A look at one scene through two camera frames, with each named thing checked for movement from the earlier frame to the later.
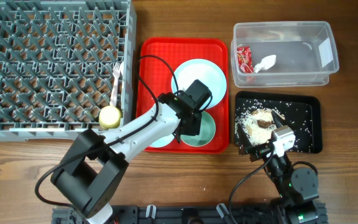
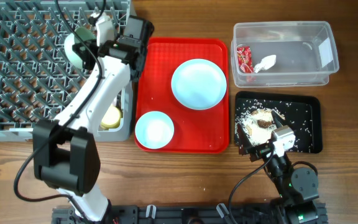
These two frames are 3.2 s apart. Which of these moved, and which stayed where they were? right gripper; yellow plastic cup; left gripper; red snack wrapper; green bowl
Moved: green bowl; left gripper
Stayed: right gripper; yellow plastic cup; red snack wrapper
